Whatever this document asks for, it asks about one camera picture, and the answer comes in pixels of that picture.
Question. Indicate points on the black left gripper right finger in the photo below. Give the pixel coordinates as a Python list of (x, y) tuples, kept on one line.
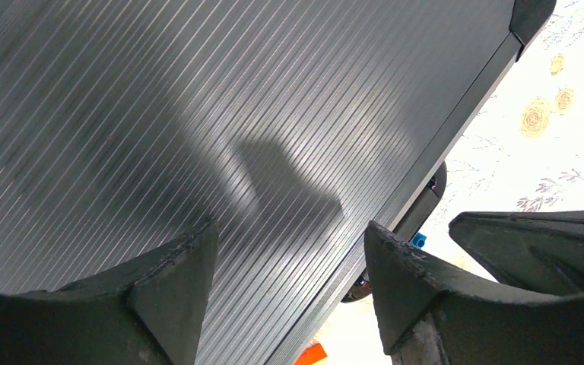
[(432, 312)]

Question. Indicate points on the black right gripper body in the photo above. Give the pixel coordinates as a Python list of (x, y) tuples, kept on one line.
[(537, 251)]

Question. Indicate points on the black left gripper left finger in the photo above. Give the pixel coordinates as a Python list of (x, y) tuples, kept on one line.
[(148, 310)]

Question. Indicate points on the orange curved toy block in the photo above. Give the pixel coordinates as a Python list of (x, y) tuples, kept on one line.
[(314, 355)]

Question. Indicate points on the black poker set case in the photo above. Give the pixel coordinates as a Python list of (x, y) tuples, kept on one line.
[(293, 123)]

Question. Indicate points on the blue toy brick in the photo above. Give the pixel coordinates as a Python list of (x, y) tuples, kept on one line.
[(419, 240)]

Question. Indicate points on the floral table mat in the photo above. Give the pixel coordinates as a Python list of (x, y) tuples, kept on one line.
[(524, 150)]

